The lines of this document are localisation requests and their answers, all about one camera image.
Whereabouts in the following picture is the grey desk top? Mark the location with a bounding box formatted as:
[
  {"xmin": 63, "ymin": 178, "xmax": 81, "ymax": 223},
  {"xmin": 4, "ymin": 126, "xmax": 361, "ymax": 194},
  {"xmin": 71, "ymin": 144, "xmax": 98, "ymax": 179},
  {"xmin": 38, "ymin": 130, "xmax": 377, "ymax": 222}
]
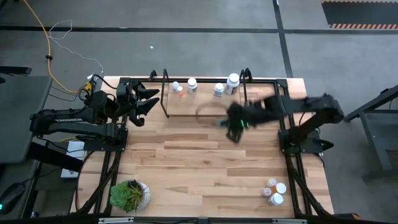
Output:
[{"xmin": 0, "ymin": 75, "xmax": 53, "ymax": 165}]

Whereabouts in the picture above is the succulent plant white pot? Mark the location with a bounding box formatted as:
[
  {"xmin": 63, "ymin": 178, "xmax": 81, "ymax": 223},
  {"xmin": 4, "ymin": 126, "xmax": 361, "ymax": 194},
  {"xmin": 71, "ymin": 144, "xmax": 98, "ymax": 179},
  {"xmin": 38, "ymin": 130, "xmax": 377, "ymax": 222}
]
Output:
[{"xmin": 109, "ymin": 179, "xmax": 152, "ymax": 214}]

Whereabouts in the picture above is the black desk beam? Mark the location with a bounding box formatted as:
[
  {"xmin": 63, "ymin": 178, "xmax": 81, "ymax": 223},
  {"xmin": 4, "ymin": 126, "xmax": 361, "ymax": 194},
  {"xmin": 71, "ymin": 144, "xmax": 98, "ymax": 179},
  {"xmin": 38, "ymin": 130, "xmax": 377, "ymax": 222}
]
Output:
[{"xmin": 27, "ymin": 141, "xmax": 83, "ymax": 174}]

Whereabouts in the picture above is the black aluminium rig frame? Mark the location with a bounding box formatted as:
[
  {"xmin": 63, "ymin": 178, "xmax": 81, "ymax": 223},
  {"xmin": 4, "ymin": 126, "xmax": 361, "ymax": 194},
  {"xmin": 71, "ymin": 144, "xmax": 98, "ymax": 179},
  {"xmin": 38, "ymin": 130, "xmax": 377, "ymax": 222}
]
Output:
[{"xmin": 74, "ymin": 77, "xmax": 333, "ymax": 218}]

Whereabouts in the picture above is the large white bottle red label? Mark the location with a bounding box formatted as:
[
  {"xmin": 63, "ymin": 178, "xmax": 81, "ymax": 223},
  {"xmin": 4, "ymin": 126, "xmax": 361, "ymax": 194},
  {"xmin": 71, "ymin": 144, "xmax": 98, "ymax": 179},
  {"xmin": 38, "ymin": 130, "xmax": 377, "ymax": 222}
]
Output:
[{"xmin": 224, "ymin": 73, "xmax": 241, "ymax": 96}]

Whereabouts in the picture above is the slim white bottle blue label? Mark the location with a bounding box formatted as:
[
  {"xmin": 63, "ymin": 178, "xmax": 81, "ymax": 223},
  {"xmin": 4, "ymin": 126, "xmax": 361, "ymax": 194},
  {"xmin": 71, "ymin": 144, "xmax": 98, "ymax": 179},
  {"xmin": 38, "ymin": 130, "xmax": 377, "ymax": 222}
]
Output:
[{"xmin": 268, "ymin": 192, "xmax": 284, "ymax": 207}]

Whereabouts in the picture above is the black computer mouse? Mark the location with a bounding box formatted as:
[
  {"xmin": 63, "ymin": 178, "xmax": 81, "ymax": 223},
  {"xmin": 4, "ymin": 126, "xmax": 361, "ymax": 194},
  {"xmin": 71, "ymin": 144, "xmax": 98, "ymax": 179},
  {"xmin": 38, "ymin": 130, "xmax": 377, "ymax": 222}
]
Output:
[{"xmin": 0, "ymin": 182, "xmax": 26, "ymax": 215}]

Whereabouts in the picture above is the thin white cable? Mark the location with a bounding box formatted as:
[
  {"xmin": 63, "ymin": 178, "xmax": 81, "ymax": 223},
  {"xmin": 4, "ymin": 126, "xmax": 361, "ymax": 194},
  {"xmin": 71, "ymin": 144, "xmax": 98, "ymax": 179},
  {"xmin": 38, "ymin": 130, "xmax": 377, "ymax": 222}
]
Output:
[{"xmin": 48, "ymin": 19, "xmax": 105, "ymax": 78}]

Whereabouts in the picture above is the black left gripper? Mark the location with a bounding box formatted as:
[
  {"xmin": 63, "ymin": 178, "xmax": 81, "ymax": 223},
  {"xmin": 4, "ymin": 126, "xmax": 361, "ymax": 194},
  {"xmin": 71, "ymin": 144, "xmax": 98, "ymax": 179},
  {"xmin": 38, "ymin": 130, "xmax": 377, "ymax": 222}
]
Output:
[{"xmin": 127, "ymin": 81, "xmax": 160, "ymax": 127}]

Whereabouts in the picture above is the black flat bar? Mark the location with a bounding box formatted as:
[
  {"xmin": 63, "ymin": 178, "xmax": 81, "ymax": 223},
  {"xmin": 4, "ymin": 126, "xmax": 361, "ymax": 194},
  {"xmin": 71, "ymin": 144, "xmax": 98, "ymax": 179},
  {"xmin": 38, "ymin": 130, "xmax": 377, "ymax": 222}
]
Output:
[{"xmin": 0, "ymin": 65, "xmax": 32, "ymax": 76}]

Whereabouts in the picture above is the white bottle green label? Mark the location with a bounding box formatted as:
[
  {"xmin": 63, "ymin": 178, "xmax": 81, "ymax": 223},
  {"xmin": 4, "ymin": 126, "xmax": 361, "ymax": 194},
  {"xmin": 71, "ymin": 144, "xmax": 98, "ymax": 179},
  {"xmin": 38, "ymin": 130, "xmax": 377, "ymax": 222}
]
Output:
[{"xmin": 187, "ymin": 77, "xmax": 198, "ymax": 95}]

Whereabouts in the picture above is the white box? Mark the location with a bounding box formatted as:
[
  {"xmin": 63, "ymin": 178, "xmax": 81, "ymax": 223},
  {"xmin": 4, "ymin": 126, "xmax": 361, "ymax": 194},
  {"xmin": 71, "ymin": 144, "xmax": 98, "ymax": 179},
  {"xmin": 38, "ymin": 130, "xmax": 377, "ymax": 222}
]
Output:
[{"xmin": 60, "ymin": 140, "xmax": 86, "ymax": 179}]

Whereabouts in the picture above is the black metal desk frame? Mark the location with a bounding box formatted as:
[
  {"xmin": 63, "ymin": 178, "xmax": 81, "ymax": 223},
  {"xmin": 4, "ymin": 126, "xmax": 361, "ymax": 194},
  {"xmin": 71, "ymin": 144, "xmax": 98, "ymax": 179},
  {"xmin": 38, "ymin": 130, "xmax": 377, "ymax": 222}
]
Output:
[{"xmin": 343, "ymin": 84, "xmax": 398, "ymax": 180}]

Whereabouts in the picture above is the silver bracket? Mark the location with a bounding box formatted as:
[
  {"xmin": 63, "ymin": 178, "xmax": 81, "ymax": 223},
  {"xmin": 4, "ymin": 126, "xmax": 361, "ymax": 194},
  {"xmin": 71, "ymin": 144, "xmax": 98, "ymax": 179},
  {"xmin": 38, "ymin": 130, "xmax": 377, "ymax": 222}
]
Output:
[
  {"xmin": 272, "ymin": 218, "xmax": 308, "ymax": 224},
  {"xmin": 98, "ymin": 217, "xmax": 135, "ymax": 224}
]

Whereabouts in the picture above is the squat white bottle blue label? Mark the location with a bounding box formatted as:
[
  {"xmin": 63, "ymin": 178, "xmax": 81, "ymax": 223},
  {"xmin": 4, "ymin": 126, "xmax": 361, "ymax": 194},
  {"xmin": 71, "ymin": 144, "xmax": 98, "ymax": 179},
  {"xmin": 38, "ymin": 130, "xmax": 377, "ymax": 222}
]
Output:
[{"xmin": 213, "ymin": 82, "xmax": 225, "ymax": 98}]

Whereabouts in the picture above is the yellow floor cable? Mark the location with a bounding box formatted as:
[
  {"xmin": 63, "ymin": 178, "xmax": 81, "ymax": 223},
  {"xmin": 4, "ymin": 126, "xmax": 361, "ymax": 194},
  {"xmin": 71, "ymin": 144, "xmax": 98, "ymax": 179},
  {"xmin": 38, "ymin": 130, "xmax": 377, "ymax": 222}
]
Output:
[{"xmin": 22, "ymin": 0, "xmax": 94, "ymax": 95}]

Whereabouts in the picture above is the black mat orange-striped edge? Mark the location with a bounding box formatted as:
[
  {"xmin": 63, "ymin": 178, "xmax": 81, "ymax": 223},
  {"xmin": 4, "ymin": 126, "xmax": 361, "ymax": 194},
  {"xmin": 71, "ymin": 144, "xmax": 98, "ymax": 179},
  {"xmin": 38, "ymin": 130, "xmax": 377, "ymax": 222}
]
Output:
[{"xmin": 321, "ymin": 0, "xmax": 398, "ymax": 30}]

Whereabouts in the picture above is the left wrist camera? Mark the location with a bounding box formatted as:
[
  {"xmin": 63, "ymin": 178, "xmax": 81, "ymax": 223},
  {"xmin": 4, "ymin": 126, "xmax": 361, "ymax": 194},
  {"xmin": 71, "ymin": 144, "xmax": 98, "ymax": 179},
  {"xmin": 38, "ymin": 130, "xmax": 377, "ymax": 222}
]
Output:
[{"xmin": 116, "ymin": 82, "xmax": 131, "ymax": 104}]

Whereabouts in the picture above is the black wire frame tray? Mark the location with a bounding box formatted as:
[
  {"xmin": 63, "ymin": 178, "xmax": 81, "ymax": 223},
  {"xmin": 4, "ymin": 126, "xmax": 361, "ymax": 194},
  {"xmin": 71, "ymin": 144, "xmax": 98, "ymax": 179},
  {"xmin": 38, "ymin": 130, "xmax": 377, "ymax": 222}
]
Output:
[{"xmin": 160, "ymin": 67, "xmax": 253, "ymax": 119}]

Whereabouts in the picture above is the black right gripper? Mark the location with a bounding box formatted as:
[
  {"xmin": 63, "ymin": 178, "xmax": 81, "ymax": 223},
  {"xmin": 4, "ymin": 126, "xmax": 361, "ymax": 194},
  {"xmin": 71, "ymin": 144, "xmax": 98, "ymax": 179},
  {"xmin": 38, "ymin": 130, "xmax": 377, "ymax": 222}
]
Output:
[{"xmin": 226, "ymin": 102, "xmax": 252, "ymax": 144}]

